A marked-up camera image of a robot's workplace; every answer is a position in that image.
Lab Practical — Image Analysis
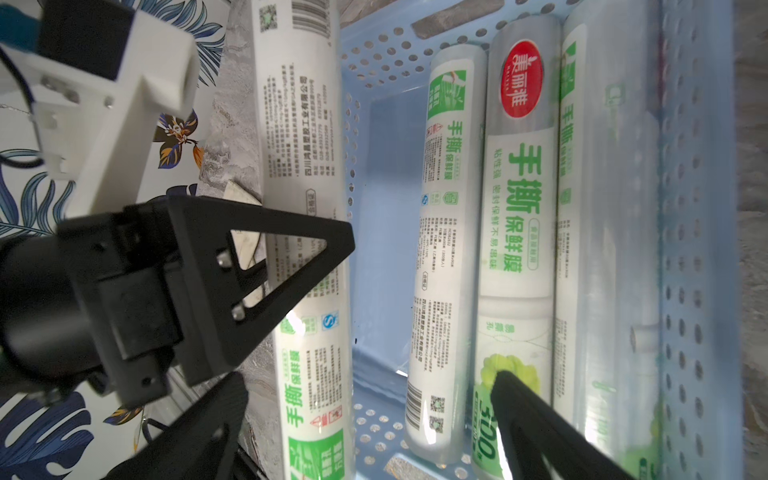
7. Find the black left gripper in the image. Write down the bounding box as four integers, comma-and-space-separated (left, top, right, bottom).
56, 196, 355, 408

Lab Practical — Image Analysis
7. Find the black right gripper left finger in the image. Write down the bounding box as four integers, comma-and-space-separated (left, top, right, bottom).
106, 372, 249, 480

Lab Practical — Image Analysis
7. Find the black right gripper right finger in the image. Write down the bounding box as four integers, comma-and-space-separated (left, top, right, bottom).
491, 371, 630, 479

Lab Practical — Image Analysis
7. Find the clear plastic wrap roll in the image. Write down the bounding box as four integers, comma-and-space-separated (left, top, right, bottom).
552, 1, 661, 479

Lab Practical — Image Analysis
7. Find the plastic wrap roll green text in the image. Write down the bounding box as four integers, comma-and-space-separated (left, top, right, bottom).
405, 44, 488, 464

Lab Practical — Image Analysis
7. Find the plastic wrap roll barcode label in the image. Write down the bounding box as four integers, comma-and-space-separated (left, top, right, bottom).
248, 0, 356, 480

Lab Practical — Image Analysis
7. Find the plastic wrap roll red label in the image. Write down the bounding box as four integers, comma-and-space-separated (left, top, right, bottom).
471, 16, 562, 479

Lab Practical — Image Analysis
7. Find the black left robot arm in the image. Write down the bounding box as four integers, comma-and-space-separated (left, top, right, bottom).
1, 196, 355, 409

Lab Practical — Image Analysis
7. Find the beige cloth under arm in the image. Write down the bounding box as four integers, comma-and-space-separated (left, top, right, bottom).
223, 180, 264, 307

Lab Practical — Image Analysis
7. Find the light blue plastic basket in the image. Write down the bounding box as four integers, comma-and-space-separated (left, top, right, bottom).
341, 1, 744, 479

